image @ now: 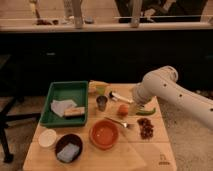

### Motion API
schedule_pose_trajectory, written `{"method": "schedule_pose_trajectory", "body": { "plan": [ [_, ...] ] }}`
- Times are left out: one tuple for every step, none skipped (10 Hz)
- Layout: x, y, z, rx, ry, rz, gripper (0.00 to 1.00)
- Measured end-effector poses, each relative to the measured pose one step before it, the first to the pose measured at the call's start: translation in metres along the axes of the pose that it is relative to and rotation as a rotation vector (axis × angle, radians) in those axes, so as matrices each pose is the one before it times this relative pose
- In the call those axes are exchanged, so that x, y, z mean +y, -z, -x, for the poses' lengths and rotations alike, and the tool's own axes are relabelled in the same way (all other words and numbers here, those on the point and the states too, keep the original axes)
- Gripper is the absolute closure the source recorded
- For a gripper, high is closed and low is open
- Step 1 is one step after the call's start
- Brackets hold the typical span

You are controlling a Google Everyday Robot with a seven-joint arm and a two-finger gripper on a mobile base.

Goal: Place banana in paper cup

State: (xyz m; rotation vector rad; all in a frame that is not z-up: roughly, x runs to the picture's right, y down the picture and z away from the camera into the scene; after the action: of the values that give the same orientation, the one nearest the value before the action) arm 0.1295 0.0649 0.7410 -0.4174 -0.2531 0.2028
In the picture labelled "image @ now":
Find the orange round fruit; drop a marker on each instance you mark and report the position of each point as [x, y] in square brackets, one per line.
[123, 110]

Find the metal fork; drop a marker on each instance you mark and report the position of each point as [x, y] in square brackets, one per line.
[123, 124]

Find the black office chair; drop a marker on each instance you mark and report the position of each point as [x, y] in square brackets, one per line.
[5, 117]

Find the white paper cup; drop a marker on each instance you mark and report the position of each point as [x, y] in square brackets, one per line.
[47, 138]

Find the white folded cloth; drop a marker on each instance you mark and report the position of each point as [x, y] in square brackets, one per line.
[59, 106]

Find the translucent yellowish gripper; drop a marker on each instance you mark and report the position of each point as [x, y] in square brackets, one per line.
[133, 109]

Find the green cup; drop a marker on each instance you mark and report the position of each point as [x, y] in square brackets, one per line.
[101, 90]

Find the bunch of dark grapes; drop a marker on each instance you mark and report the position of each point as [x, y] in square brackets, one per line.
[146, 128]

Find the small metal cup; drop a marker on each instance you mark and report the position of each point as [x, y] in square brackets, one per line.
[101, 102]

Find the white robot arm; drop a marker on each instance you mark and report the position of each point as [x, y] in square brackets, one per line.
[162, 83]

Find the green plastic tray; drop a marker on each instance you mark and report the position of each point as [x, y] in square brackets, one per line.
[75, 90]

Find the tan wooden block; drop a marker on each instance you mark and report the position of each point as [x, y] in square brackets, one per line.
[74, 111]

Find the orange bowl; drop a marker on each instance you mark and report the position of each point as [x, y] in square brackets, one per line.
[104, 134]

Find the blue sponge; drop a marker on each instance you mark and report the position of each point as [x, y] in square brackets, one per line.
[68, 153]

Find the dark brown bowl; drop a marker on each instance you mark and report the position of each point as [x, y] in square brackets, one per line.
[66, 139]

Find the white handled kitchen tool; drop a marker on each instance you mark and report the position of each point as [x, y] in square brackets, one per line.
[115, 95]

